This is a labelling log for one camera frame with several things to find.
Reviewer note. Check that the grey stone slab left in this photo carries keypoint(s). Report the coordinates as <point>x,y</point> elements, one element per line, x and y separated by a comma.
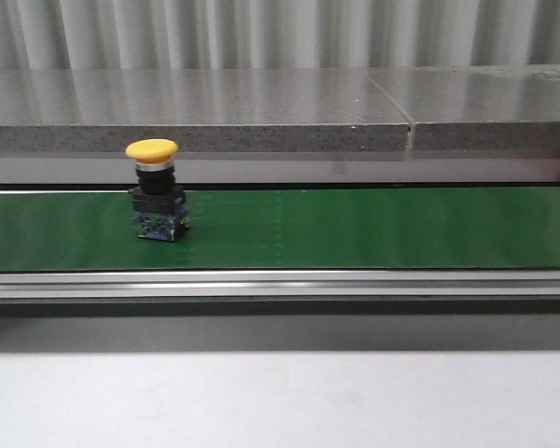
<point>101,111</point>

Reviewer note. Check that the green conveyor belt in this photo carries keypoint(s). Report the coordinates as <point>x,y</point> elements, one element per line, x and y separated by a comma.
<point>491,227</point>

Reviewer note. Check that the grey stone slab right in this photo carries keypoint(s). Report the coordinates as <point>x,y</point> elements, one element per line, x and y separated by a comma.
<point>478,108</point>

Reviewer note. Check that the aluminium conveyor side rail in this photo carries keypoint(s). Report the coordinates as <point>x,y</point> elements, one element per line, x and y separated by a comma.
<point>251,285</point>

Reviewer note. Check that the white pleated curtain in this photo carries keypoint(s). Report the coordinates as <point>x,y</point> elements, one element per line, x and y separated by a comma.
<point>269,34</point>

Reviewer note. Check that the grey stone slab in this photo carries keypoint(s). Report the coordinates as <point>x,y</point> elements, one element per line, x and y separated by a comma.
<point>101,111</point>
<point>478,108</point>

